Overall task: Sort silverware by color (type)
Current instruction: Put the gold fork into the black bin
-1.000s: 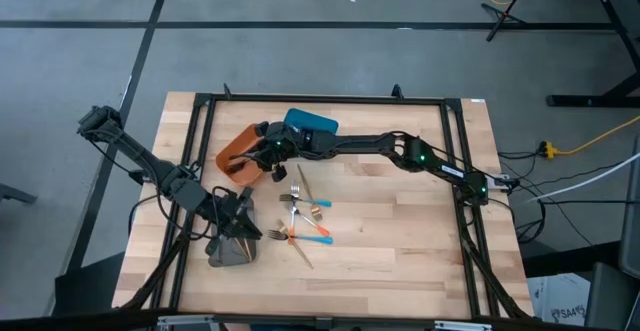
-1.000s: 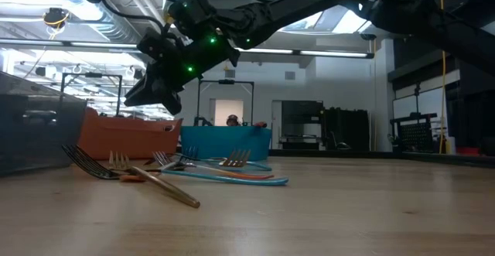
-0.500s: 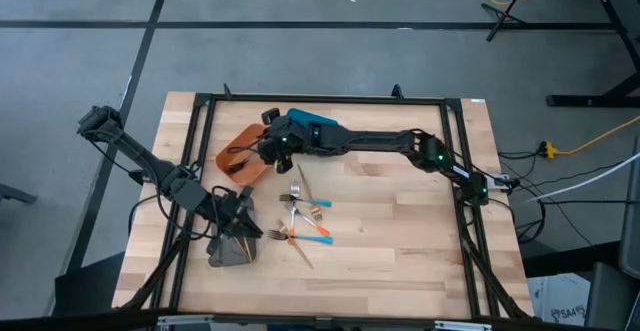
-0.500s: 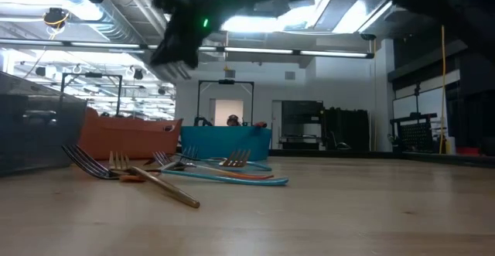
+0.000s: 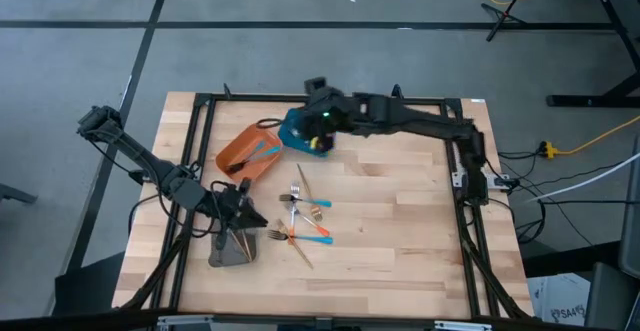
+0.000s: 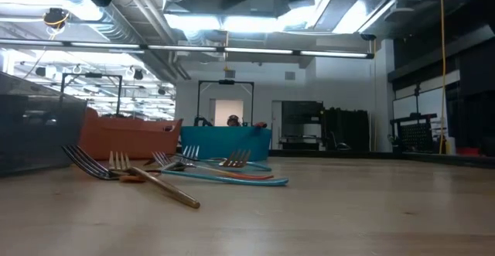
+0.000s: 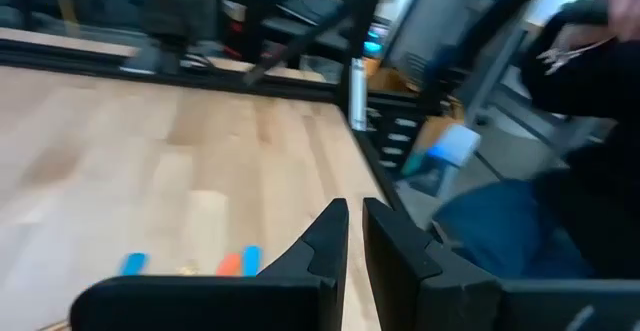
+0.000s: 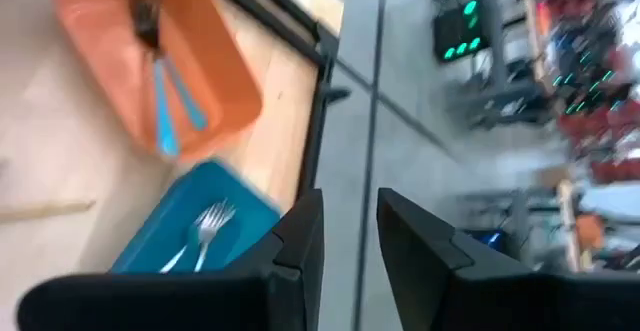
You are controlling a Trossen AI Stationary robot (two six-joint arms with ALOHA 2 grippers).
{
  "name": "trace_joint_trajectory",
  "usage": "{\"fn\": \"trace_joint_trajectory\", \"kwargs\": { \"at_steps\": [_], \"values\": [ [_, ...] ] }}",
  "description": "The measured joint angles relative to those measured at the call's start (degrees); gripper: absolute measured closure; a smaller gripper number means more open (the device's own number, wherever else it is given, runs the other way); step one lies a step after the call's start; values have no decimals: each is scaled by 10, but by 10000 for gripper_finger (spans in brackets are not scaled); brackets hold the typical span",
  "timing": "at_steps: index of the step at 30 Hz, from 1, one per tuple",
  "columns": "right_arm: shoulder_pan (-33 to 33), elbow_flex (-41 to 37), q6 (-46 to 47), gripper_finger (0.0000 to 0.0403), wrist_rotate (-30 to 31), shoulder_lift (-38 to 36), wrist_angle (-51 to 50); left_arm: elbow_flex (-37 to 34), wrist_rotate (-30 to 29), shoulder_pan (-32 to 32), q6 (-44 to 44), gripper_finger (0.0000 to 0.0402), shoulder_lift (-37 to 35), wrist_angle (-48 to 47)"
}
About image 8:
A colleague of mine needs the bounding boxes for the black computer green lights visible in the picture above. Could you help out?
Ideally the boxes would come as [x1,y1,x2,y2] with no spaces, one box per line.
[432,0,495,66]

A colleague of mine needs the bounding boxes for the black aluminium table frame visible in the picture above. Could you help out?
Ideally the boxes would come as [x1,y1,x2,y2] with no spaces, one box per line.
[203,0,354,202]

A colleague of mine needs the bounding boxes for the orange plastic bin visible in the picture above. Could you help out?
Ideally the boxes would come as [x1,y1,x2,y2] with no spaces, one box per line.
[49,0,265,165]

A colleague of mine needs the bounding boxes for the blue plastic bin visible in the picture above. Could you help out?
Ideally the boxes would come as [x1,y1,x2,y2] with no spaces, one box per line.
[108,159,282,275]

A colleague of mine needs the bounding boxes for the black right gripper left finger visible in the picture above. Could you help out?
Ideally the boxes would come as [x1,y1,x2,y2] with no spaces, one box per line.
[17,188,326,331]

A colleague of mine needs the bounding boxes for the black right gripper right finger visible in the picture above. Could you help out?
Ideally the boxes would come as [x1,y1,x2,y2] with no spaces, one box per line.
[377,188,640,331]

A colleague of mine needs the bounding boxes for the red equipment rack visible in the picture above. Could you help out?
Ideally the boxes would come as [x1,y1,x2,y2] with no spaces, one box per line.
[537,0,640,185]

